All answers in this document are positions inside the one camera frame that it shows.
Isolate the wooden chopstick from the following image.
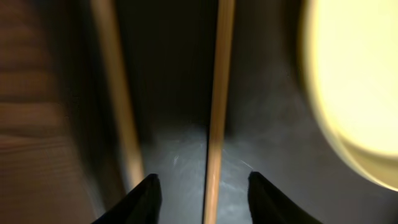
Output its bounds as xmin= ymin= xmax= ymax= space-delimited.
xmin=203 ymin=0 xmax=236 ymax=224
xmin=90 ymin=0 xmax=144 ymax=191

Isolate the dark brown serving tray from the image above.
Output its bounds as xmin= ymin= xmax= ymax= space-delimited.
xmin=62 ymin=0 xmax=398 ymax=224

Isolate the yellow plate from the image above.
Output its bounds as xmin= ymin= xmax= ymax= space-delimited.
xmin=300 ymin=0 xmax=397 ymax=190

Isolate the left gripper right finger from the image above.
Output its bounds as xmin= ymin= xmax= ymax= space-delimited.
xmin=248 ymin=172 xmax=322 ymax=224

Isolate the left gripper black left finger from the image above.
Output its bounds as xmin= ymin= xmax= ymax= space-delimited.
xmin=93 ymin=174 xmax=162 ymax=224

